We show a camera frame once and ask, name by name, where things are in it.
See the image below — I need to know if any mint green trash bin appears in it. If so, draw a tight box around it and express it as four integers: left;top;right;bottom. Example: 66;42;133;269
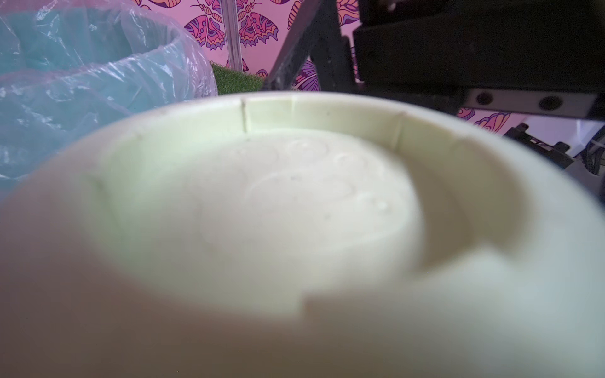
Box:
0;6;209;180

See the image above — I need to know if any green artificial grass mat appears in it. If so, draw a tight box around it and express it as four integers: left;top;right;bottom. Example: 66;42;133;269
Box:
212;63;264;95

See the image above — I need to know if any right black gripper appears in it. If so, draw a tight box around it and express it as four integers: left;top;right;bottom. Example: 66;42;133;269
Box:
354;1;604;118

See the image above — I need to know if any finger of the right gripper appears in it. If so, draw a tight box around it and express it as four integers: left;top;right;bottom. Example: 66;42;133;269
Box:
262;0;357;92

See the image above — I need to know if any light green jar lid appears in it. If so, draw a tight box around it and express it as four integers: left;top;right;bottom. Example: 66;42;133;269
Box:
1;92;604;377

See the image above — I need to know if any clear plastic bin liner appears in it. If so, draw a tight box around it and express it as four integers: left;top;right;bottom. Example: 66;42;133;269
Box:
0;0;218;190

